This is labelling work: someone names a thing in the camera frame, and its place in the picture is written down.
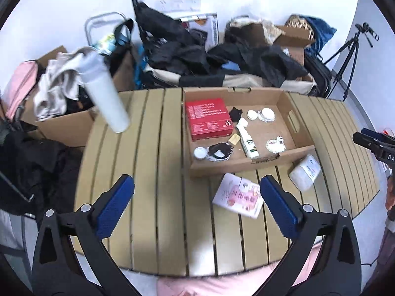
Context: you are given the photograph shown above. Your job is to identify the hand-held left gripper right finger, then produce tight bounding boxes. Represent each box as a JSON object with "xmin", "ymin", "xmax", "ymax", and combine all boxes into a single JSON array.
[{"xmin": 256, "ymin": 175, "xmax": 361, "ymax": 296}]

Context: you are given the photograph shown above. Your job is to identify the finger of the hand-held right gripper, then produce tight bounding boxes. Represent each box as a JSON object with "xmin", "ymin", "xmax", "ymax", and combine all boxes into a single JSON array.
[{"xmin": 353, "ymin": 128, "xmax": 395, "ymax": 158}]

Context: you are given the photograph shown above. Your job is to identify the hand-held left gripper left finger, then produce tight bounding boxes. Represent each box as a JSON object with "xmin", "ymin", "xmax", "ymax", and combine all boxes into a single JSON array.
[{"xmin": 32, "ymin": 174, "xmax": 136, "ymax": 296}]

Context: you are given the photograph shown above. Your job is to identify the translucent white plastic bottle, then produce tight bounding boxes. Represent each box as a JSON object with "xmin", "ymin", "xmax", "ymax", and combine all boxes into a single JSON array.
[{"xmin": 289, "ymin": 155, "xmax": 322, "ymax": 192}]

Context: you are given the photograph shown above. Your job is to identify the pink printed packet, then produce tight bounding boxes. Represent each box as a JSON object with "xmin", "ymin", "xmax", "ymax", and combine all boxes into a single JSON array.
[{"xmin": 212, "ymin": 173, "xmax": 265, "ymax": 220}]

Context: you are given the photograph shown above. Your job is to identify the white spray bottle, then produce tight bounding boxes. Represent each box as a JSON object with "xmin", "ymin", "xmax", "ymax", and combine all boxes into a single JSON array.
[{"xmin": 236, "ymin": 118, "xmax": 260, "ymax": 160}]

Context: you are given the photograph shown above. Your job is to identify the shallow cardboard tray box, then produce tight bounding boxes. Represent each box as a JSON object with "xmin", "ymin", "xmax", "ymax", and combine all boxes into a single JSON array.
[{"xmin": 181, "ymin": 87, "xmax": 316, "ymax": 178}]

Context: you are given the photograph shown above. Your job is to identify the black face mask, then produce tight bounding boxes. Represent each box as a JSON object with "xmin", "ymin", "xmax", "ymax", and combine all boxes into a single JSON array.
[{"xmin": 206, "ymin": 142, "xmax": 234, "ymax": 162}]

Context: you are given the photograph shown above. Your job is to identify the white lidded jar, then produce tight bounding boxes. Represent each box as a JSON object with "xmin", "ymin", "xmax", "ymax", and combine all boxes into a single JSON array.
[{"xmin": 258, "ymin": 107, "xmax": 275, "ymax": 123}]

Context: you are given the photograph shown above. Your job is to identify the small black pouch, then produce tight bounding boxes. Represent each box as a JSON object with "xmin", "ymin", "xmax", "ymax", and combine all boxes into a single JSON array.
[{"xmin": 229, "ymin": 107, "xmax": 244, "ymax": 123}]

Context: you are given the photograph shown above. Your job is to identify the red box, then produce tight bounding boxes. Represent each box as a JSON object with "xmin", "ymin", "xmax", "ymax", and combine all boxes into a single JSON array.
[{"xmin": 185, "ymin": 98, "xmax": 234, "ymax": 142}]

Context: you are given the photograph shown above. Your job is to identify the person's right hand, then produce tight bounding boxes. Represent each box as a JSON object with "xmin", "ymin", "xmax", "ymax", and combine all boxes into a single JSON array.
[{"xmin": 385, "ymin": 174, "xmax": 395, "ymax": 212}]

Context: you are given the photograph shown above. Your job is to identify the white scalloped sticker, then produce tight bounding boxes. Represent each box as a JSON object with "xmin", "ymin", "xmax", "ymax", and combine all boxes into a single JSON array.
[
  {"xmin": 206, "ymin": 152, "xmax": 233, "ymax": 163},
  {"xmin": 267, "ymin": 136, "xmax": 286, "ymax": 154}
]

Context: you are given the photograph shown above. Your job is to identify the black suitcase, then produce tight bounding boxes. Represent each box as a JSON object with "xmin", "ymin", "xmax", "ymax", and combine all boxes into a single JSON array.
[{"xmin": 304, "ymin": 55, "xmax": 333, "ymax": 98}]

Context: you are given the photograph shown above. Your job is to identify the black garment heap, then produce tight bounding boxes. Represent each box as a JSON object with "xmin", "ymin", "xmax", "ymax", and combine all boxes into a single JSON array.
[{"xmin": 0, "ymin": 120, "xmax": 83, "ymax": 220}]

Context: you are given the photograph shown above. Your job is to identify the large cardboard box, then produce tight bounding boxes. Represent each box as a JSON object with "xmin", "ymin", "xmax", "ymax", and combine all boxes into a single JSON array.
[{"xmin": 22, "ymin": 46, "xmax": 137, "ymax": 148}]

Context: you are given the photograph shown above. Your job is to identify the white thermos bottle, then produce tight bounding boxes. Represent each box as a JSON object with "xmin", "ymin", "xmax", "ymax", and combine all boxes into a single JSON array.
[{"xmin": 81, "ymin": 48, "xmax": 131, "ymax": 134}]

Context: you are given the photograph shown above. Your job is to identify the dark blue bag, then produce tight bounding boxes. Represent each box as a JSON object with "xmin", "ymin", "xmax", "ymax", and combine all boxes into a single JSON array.
[{"xmin": 304, "ymin": 17, "xmax": 337, "ymax": 56}]

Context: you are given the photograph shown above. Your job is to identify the open brown cardboard box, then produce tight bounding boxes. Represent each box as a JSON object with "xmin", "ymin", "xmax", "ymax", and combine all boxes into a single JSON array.
[{"xmin": 253, "ymin": 23, "xmax": 316, "ymax": 78}]

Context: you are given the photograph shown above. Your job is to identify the black cloth heap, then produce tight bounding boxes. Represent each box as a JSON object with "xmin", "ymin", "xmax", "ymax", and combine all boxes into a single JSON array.
[{"xmin": 206, "ymin": 34, "xmax": 310, "ymax": 87}]

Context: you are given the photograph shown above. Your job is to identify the beige canvas wagon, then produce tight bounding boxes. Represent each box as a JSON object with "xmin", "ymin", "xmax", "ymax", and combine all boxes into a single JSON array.
[{"xmin": 144, "ymin": 67, "xmax": 316, "ymax": 95}]

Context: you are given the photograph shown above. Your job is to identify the beige clothes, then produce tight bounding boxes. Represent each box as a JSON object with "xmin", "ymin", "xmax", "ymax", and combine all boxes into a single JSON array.
[{"xmin": 33, "ymin": 52, "xmax": 94, "ymax": 121}]

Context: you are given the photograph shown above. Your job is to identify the pink bag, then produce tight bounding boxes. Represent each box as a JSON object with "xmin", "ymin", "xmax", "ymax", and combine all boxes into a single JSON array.
[{"xmin": 0, "ymin": 61, "xmax": 39, "ymax": 121}]

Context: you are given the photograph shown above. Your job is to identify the black clothing pile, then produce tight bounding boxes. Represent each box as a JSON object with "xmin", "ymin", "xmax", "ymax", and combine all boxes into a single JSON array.
[{"xmin": 135, "ymin": 2, "xmax": 223, "ymax": 76}]

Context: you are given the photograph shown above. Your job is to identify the white printed carton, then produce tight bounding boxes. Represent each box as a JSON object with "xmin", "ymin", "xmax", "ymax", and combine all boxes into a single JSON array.
[{"xmin": 179, "ymin": 13, "xmax": 220, "ymax": 49}]

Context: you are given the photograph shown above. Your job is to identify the black camera tripod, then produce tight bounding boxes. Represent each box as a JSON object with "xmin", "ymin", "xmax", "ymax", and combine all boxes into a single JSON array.
[{"xmin": 323, "ymin": 22, "xmax": 380, "ymax": 101}]

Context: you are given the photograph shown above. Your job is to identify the black bag with blue strap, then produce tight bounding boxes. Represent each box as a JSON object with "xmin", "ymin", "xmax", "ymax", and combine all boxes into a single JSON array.
[{"xmin": 109, "ymin": 18, "xmax": 140, "ymax": 91}]

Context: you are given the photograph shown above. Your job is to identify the white metal frame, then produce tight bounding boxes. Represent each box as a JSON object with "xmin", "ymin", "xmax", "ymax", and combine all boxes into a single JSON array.
[{"xmin": 84, "ymin": 12, "xmax": 129, "ymax": 47}]

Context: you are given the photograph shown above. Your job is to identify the black trolley handle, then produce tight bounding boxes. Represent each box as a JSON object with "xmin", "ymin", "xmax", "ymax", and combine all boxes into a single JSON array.
[{"xmin": 124, "ymin": 0, "xmax": 146, "ymax": 39}]

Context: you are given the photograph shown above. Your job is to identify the white wall socket row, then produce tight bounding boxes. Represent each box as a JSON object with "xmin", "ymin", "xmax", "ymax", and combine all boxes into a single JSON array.
[{"xmin": 156, "ymin": 0, "xmax": 202, "ymax": 13}]

